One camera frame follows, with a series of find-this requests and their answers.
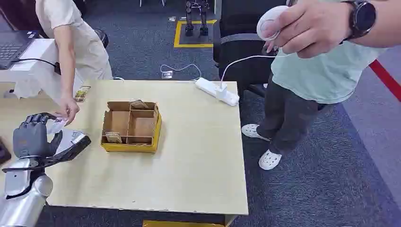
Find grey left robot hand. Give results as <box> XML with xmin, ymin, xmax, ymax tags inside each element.
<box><xmin>12</xmin><ymin>112</ymin><xmax>63</xmax><ymax>159</ymax></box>

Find person's hand holding controller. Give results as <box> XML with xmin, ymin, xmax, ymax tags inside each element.
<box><xmin>261</xmin><ymin>0</ymin><xmax>353</xmax><ymax>60</ymax></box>

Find person's hand holding card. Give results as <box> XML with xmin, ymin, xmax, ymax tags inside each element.
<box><xmin>53</xmin><ymin>96</ymin><xmax>80</xmax><ymax>127</ymax></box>

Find white printed card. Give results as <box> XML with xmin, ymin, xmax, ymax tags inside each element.
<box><xmin>46</xmin><ymin>117</ymin><xmax>69</xmax><ymax>136</ymax></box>

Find white round controller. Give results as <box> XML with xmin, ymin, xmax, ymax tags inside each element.
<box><xmin>256</xmin><ymin>5</ymin><xmax>290</xmax><ymax>42</ymax></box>

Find printed cards stack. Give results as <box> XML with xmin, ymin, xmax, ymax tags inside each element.
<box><xmin>74</xmin><ymin>85</ymin><xmax>92</xmax><ymax>104</ymax></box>

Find black flat device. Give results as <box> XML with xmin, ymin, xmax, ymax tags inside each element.
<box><xmin>0</xmin><ymin>137</ymin><xmax>12</xmax><ymax>166</ymax></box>

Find white side desk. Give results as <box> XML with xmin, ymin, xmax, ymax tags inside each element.
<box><xmin>0</xmin><ymin>38</ymin><xmax>85</xmax><ymax>104</ymax></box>

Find person in pale green shirt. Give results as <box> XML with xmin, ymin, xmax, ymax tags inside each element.
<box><xmin>241</xmin><ymin>0</ymin><xmax>401</xmax><ymax>171</ymax></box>

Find black wrist watch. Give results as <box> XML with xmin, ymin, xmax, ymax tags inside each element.
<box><xmin>340</xmin><ymin>0</ymin><xmax>377</xmax><ymax>44</ymax></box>

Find person in cream clothing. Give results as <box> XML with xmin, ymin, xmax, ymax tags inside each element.
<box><xmin>35</xmin><ymin>0</ymin><xmax>113</xmax><ymax>127</ymax></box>

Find wooden divided card box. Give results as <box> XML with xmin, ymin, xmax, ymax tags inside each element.
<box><xmin>100</xmin><ymin>100</ymin><xmax>163</xmax><ymax>154</ymax></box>

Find tilted brown card in box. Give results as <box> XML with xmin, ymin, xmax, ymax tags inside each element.
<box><xmin>129</xmin><ymin>99</ymin><xmax>149</xmax><ymax>110</ymax></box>

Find black office chair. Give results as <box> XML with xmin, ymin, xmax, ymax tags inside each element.
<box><xmin>212</xmin><ymin>0</ymin><xmax>287</xmax><ymax>98</ymax></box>

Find black round stool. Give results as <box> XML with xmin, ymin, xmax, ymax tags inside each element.
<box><xmin>93</xmin><ymin>28</ymin><xmax>110</xmax><ymax>49</ymax></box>

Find dark laptop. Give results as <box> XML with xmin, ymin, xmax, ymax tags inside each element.
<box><xmin>0</xmin><ymin>30</ymin><xmax>40</xmax><ymax>70</ymax></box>

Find red floor tape line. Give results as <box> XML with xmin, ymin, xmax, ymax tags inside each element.
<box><xmin>368</xmin><ymin>59</ymin><xmax>401</xmax><ymax>103</ymax></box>

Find white charger plug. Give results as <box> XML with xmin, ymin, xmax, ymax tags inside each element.
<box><xmin>215</xmin><ymin>82</ymin><xmax>229</xmax><ymax>101</ymax></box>

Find white power strip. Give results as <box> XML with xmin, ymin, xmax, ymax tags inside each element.
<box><xmin>194</xmin><ymin>77</ymin><xmax>241</xmax><ymax>107</ymax></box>

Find black robot legs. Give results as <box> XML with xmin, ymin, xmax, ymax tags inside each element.
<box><xmin>184</xmin><ymin>0</ymin><xmax>209</xmax><ymax>37</ymax></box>

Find white clog shoe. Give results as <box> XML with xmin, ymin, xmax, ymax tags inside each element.
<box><xmin>258</xmin><ymin>148</ymin><xmax>283</xmax><ymax>171</ymax></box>
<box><xmin>241</xmin><ymin>123</ymin><xmax>272</xmax><ymax>142</ymax></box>

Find yellow floor tape square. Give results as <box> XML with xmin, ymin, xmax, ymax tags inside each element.
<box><xmin>173</xmin><ymin>19</ymin><xmax>218</xmax><ymax>49</ymax></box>

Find yellow box under desk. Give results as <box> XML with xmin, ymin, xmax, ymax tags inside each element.
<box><xmin>142</xmin><ymin>219</ymin><xmax>227</xmax><ymax>227</ymax></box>

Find black laptop cable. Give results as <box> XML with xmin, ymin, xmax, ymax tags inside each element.
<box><xmin>12</xmin><ymin>57</ymin><xmax>62</xmax><ymax>76</ymax></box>

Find white charger cable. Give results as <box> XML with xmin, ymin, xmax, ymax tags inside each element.
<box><xmin>218</xmin><ymin>54</ymin><xmax>284</xmax><ymax>90</ymax></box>

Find white floor cable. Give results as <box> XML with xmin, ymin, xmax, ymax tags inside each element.
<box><xmin>159</xmin><ymin>63</ymin><xmax>202</xmax><ymax>82</ymax></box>

